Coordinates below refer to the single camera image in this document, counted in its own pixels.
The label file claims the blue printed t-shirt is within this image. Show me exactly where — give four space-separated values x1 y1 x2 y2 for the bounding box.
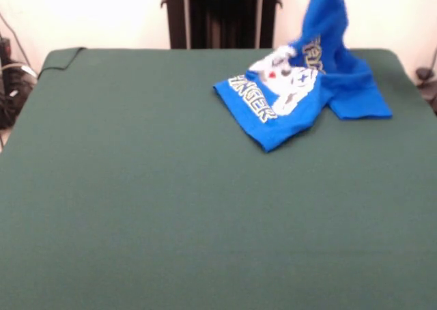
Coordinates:
213 0 393 154

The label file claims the dark green table cloth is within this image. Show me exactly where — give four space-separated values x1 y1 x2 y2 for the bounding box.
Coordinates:
0 48 437 310

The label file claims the small black box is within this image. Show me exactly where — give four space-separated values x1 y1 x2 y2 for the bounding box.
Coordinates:
0 36 13 65

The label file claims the black plug with cable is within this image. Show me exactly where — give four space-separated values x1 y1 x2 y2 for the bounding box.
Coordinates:
414 66 437 116

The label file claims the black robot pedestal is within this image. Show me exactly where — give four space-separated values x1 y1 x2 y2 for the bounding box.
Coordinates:
160 0 284 50

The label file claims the black cable bundle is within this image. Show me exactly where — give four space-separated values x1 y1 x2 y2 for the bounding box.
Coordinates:
0 62 38 130

